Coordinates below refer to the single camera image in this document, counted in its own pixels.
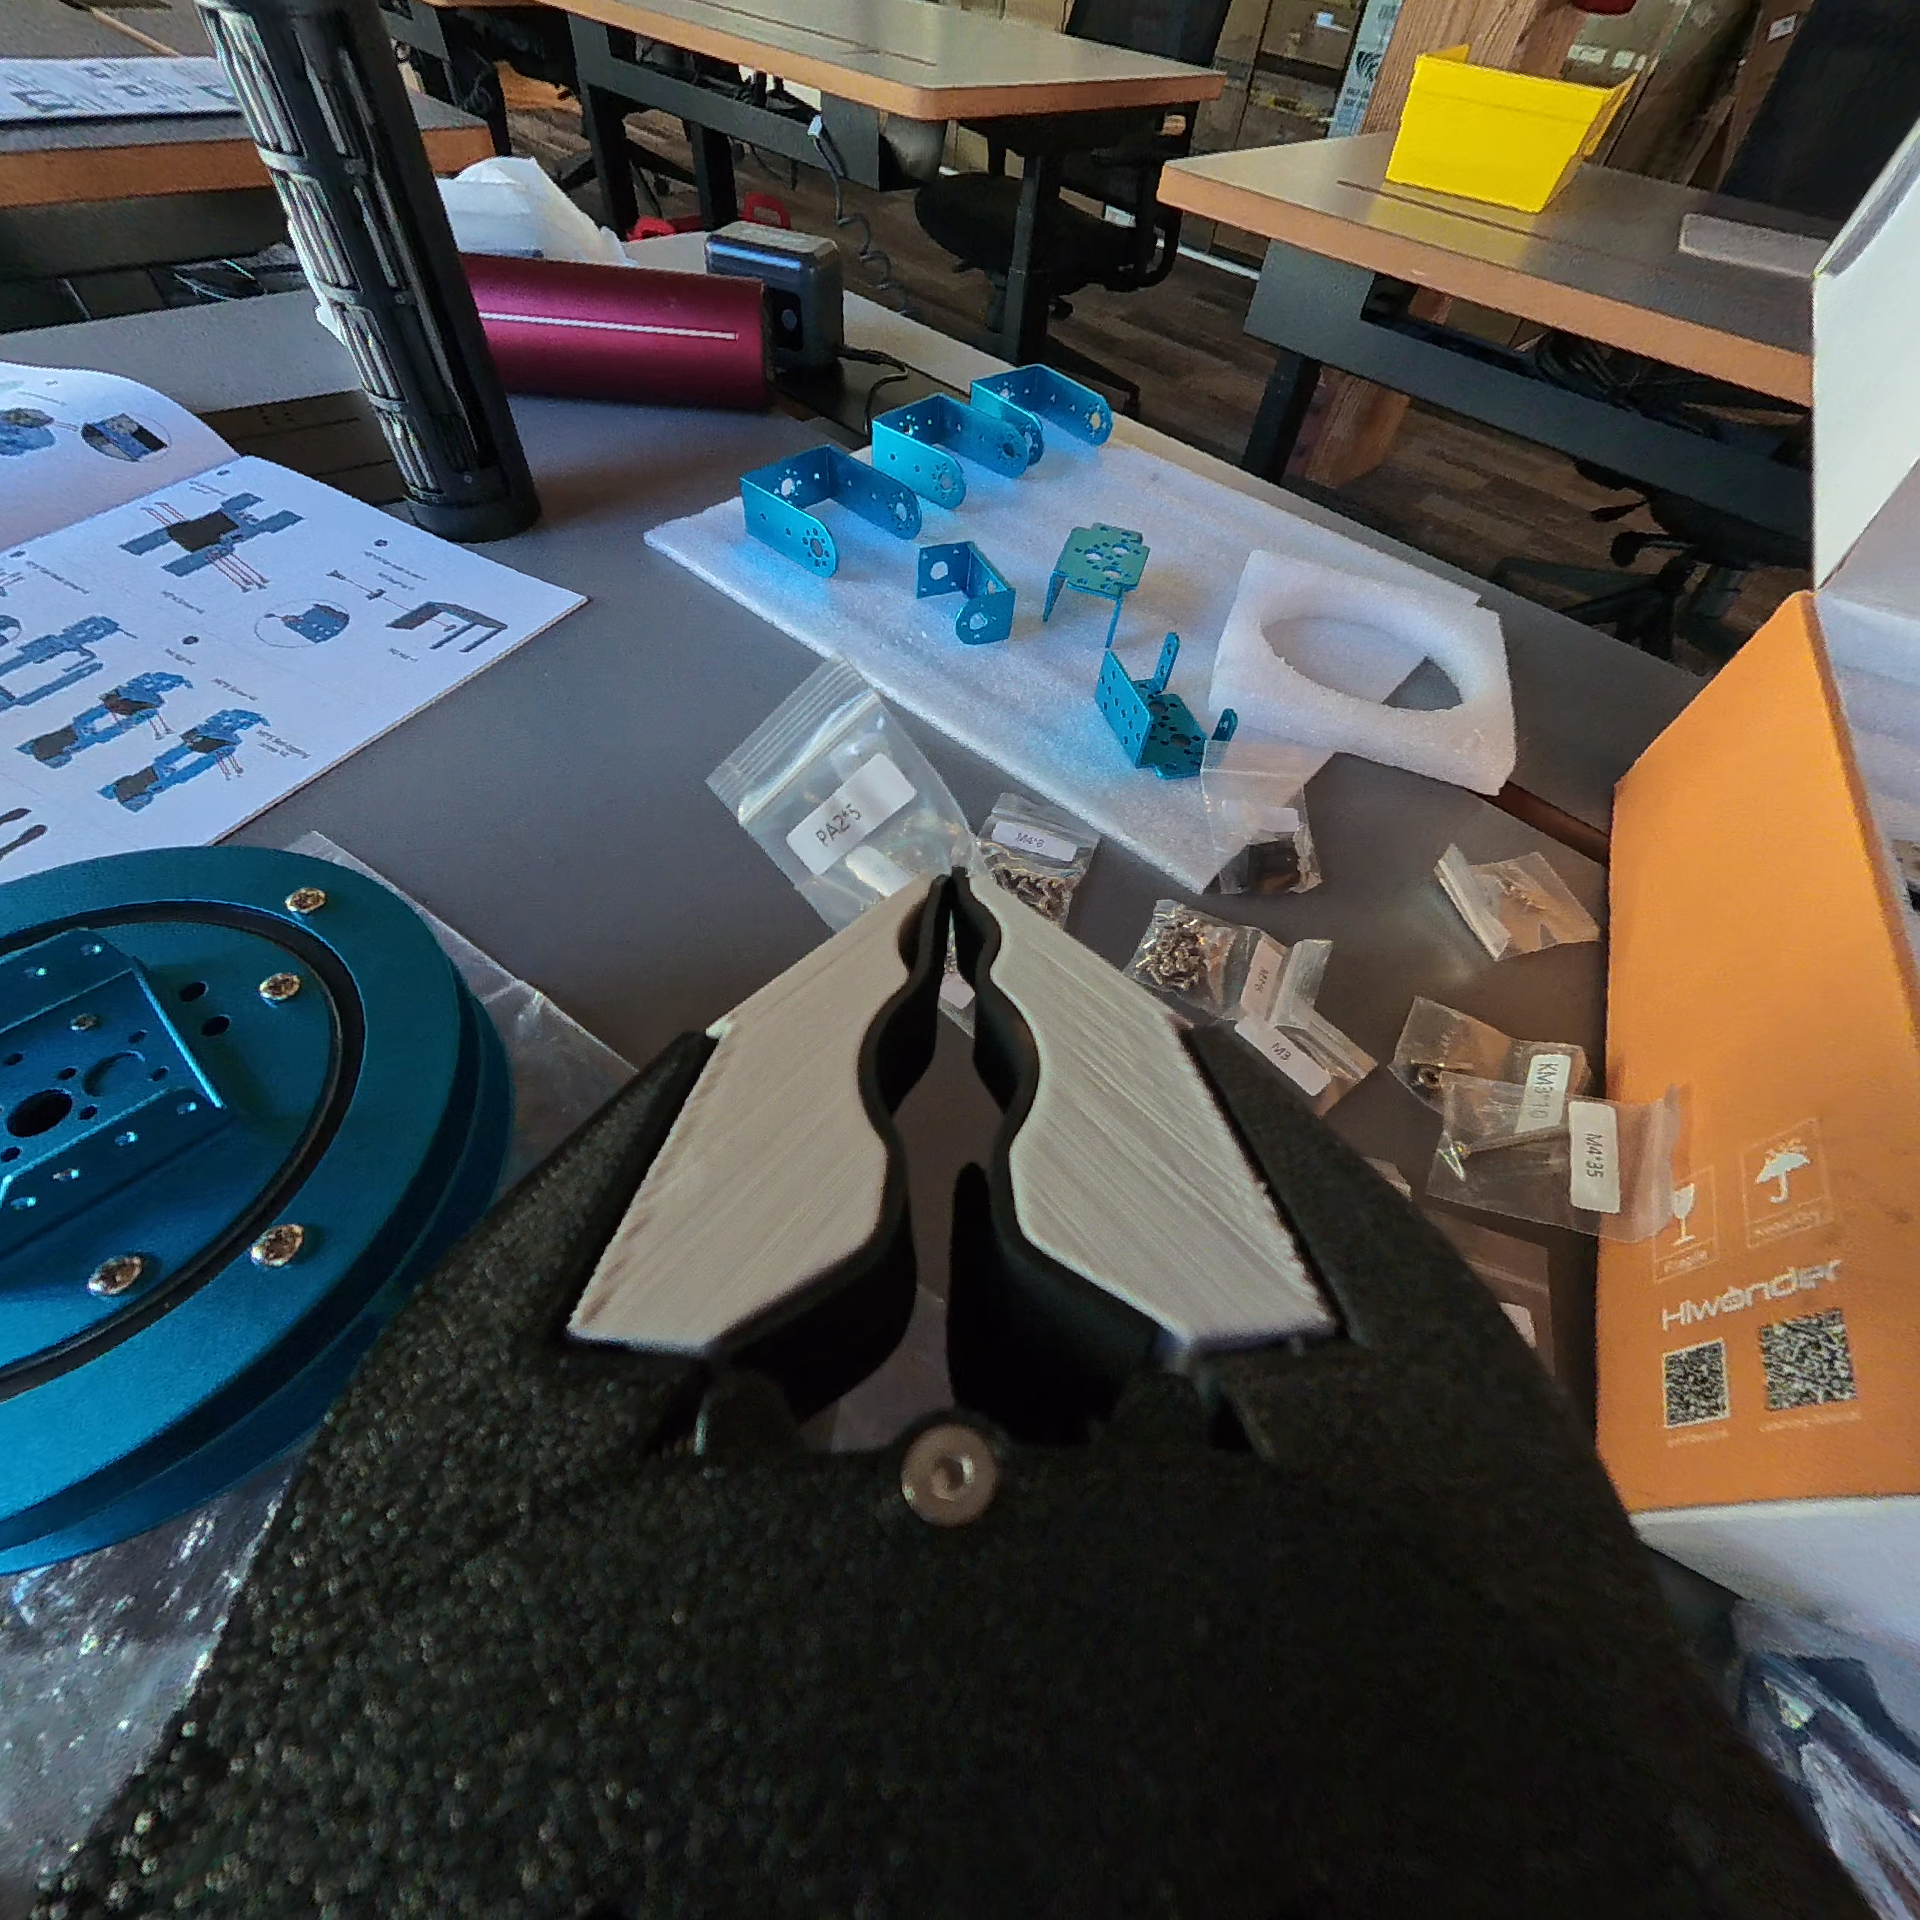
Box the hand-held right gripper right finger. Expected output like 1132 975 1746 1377
954 875 1339 1364

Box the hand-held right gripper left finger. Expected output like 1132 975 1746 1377
566 873 962 1360

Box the pile of small parts bags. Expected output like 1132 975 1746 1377
973 750 1690 1249

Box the clear screw bag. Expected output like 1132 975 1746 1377
703 661 979 1039

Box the teal round turntable base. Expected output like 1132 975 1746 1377
0 845 515 1579

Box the white instruction manual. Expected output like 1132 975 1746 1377
0 360 589 889

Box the white foam sheet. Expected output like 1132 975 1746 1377
644 427 1510 890

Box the orange white cardboard box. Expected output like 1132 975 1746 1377
1591 120 1920 1638

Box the large clear plastic bag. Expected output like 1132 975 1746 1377
0 833 648 1893

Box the red metal case sleeve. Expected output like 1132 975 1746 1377
456 252 774 415

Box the grey power adapter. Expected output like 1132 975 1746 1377
703 222 842 379

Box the black screwdriver bit tray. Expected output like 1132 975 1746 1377
194 0 542 546

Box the black swivel chair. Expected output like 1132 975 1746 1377
914 150 1189 324

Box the wooden side table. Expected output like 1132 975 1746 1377
1157 132 1840 528
539 0 1229 228

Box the white plastic bag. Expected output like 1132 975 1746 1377
433 156 623 273

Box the yellow plastic box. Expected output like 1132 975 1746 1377
1381 45 1637 217

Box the short blue U bracket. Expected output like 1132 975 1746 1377
1094 633 1240 786

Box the white foam ring block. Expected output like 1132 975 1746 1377
1212 546 1517 798

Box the small blue angled bracket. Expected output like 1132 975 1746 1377
914 541 1017 648

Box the teal multi-hole bracket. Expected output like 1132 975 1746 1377
1041 523 1154 624

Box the large blue U bracket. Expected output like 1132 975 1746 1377
870 394 1047 505
965 365 1116 453
738 444 924 589

